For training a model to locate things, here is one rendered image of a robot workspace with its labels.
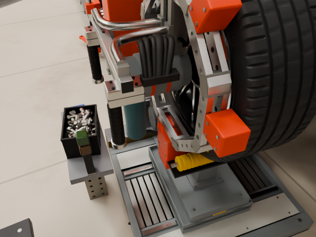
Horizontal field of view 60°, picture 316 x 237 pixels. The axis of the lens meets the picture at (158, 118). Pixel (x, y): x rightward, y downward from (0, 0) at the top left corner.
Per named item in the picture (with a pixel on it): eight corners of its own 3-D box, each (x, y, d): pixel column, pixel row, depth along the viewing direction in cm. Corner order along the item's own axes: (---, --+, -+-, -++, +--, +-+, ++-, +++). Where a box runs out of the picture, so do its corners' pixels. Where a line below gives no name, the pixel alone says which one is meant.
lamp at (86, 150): (92, 153, 99) (90, 146, 96) (81, 156, 98) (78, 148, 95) (90, 146, 102) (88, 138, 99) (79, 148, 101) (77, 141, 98)
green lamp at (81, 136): (90, 144, 96) (88, 136, 93) (78, 146, 95) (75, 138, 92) (88, 136, 98) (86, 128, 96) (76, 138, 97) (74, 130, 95)
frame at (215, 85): (212, 181, 89) (248, 14, 53) (193, 186, 87) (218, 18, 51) (156, 89, 127) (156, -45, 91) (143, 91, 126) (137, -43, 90)
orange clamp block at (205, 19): (225, 30, 64) (244, 5, 56) (194, 35, 62) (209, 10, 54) (216, 4, 66) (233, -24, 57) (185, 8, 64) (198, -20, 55)
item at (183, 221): (249, 211, 135) (253, 200, 129) (182, 235, 126) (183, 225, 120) (203, 141, 170) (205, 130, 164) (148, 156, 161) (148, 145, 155)
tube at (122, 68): (195, 63, 67) (200, 20, 60) (118, 78, 62) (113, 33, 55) (169, 34, 79) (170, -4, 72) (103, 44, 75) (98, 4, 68)
